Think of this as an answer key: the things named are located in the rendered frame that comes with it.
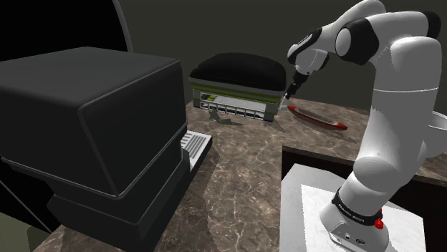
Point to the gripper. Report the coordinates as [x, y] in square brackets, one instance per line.
[294, 84]

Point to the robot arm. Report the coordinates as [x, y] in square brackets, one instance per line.
[394, 104]

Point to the red flat knife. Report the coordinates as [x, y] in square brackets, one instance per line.
[316, 117]

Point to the black and silver toaster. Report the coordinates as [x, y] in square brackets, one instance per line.
[241, 83]

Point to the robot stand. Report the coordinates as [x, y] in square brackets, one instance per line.
[307, 195]

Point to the white bowl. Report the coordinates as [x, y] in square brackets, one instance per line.
[436, 129]

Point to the black coffee machine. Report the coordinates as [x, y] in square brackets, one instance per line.
[87, 115]

